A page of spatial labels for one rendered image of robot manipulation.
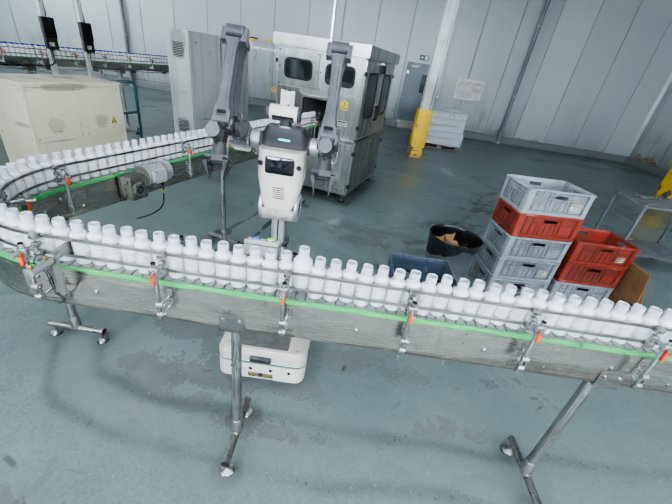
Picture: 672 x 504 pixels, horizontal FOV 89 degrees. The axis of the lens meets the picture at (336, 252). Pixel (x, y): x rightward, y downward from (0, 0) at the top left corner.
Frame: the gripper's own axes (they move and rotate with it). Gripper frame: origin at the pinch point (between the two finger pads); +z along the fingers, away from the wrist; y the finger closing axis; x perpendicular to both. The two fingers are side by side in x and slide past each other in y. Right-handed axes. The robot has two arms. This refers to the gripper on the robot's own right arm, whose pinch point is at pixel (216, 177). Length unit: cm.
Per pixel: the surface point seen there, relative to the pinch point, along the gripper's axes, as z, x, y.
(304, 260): 30, -21, 44
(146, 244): 30.3, -23.4, -12.7
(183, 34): -300, 393, -252
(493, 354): 60, -5, 119
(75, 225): 26, -27, -37
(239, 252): 29.8, -22.4, 21.0
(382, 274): 33, -18, 72
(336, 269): 32, -20, 56
